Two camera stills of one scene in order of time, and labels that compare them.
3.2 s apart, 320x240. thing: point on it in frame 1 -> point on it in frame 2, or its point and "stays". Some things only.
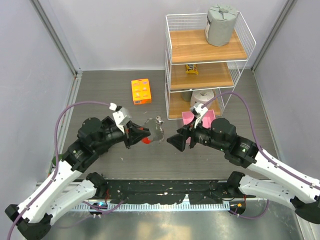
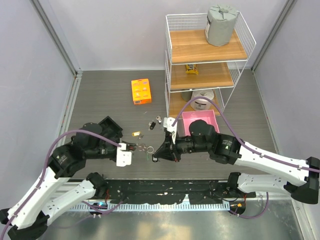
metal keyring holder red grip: [155, 135] -> [143, 147]
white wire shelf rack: [199, 76] stays
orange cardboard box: [141, 91] stays
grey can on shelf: [186, 95] stays
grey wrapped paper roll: [220, 24] stays
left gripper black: [138, 132] -> [130, 145]
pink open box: [188, 117] stays
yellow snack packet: [191, 68] stays
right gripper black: [179, 140] -> [169, 150]
